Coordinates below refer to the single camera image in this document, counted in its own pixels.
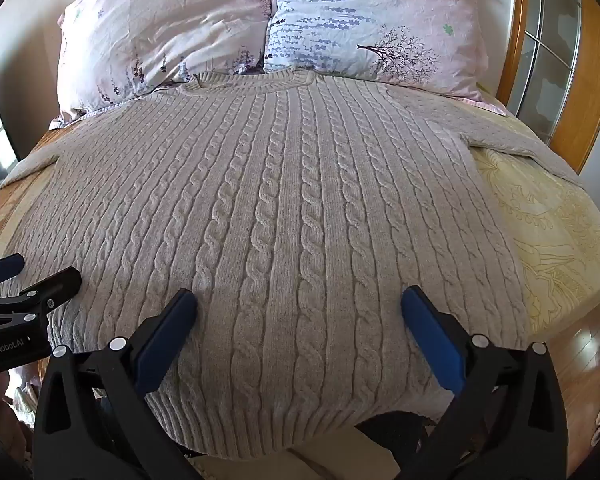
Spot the pink floral pillow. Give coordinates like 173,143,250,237
50,0,281,128

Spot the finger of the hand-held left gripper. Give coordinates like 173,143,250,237
0,254,25,288
0,266,83,331

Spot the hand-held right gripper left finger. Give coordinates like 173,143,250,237
30,287,201,480

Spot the wooden wall shelf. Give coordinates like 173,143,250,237
495,0,600,173

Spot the yellow patterned bed sheet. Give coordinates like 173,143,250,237
467,110,600,348

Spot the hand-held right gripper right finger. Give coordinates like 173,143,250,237
400,285,571,480

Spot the pale blue floral pillow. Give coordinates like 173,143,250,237
262,0,511,116

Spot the beige cable knit sweater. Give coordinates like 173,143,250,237
0,67,588,461

